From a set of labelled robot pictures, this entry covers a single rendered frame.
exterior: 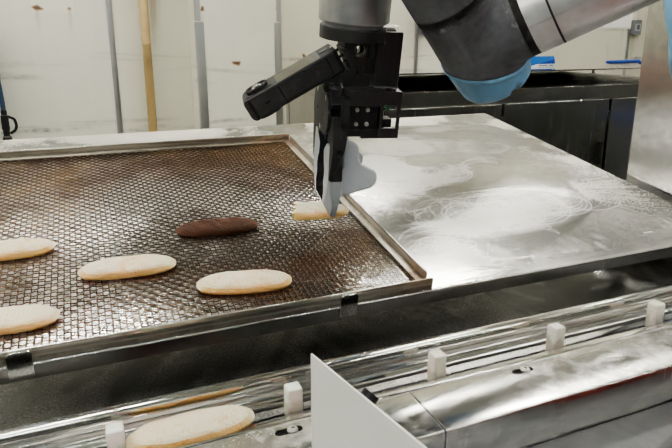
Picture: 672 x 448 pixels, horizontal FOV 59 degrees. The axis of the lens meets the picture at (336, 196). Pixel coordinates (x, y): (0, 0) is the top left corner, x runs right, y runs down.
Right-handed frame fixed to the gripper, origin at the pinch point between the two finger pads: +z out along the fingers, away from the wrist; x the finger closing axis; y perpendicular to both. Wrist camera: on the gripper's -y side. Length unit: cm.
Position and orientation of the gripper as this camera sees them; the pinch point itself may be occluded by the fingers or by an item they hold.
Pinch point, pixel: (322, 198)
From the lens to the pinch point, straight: 70.2
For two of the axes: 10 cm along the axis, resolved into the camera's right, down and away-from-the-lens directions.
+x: -2.4, -4.1, 8.8
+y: 9.7, -0.3, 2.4
